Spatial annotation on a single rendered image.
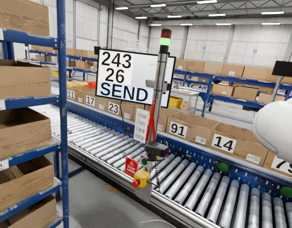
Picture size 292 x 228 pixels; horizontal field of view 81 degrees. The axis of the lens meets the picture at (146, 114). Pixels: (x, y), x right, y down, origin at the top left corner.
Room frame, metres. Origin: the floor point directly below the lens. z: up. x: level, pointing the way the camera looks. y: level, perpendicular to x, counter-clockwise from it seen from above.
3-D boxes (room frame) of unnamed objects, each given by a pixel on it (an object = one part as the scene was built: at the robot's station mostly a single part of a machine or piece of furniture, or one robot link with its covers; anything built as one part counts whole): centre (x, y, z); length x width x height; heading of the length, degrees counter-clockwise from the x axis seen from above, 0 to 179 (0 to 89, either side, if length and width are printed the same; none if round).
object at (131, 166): (0.93, 0.02, 0.85); 0.16 x 0.01 x 0.13; 58
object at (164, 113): (1.73, -0.11, 0.96); 0.39 x 0.29 x 0.17; 58
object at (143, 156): (0.88, -0.03, 0.95); 0.07 x 0.03 x 0.07; 58
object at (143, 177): (0.84, -0.05, 0.84); 0.15 x 0.09 x 0.07; 58
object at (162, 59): (0.91, -0.05, 1.11); 0.12 x 0.05 x 0.88; 58
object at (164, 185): (1.10, -0.26, 0.72); 0.52 x 0.05 x 0.05; 148
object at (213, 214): (0.93, -0.54, 0.72); 0.52 x 0.05 x 0.05; 148
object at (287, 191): (0.94, -0.96, 0.81); 0.07 x 0.01 x 0.07; 58
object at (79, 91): (2.35, 0.90, 0.96); 0.39 x 0.29 x 0.17; 59
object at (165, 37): (0.91, -0.05, 1.62); 0.05 x 0.05 x 0.06
